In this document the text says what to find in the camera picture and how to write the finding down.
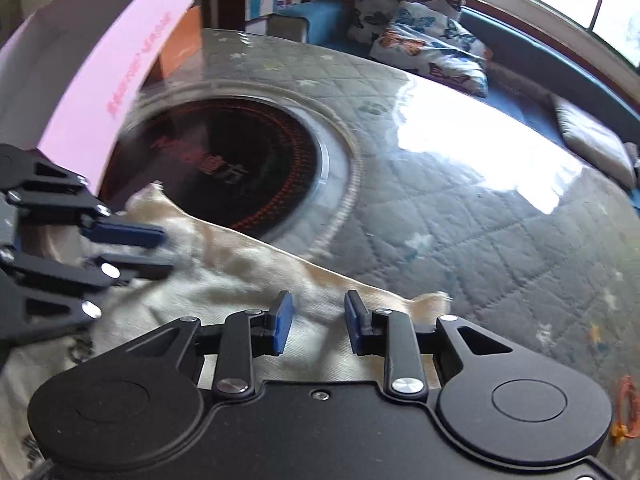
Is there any orange rubber band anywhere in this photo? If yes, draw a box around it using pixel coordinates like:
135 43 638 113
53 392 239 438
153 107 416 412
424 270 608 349
611 375 638 447

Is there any round black induction cooktop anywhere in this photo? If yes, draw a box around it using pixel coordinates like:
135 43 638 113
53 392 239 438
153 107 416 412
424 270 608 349
97 80 363 246

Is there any cream shopping bag green print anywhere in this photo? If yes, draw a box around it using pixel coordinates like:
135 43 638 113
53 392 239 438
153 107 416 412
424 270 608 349
0 182 456 480

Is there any grey quilted star table cover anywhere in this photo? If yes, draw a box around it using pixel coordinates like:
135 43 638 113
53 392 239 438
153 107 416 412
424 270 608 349
95 27 640 466

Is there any plain white cushion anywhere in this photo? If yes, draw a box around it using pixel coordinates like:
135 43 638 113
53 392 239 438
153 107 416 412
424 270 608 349
550 94 638 190

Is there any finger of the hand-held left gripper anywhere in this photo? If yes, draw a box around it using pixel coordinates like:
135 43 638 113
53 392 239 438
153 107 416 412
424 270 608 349
0 144 167 251
0 246 174 344

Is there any blue sofa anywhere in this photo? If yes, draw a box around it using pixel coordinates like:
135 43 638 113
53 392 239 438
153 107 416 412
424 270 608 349
275 0 640 211

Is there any pink cardboard box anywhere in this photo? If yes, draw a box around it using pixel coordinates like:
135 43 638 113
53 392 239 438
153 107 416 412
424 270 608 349
0 0 197 201

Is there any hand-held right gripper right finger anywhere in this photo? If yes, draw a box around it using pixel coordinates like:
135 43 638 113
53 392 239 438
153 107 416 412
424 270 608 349
345 290 515 403

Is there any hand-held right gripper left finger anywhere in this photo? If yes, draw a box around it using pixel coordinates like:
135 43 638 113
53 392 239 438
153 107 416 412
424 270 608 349
122 291 295 402

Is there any brown wooden cabinet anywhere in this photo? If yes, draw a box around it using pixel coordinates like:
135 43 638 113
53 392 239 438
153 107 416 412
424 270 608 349
159 5 204 82

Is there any butterfly print cushion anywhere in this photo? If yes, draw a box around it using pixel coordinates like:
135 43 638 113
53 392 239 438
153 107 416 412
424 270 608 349
369 2 493 98
347 0 467 46

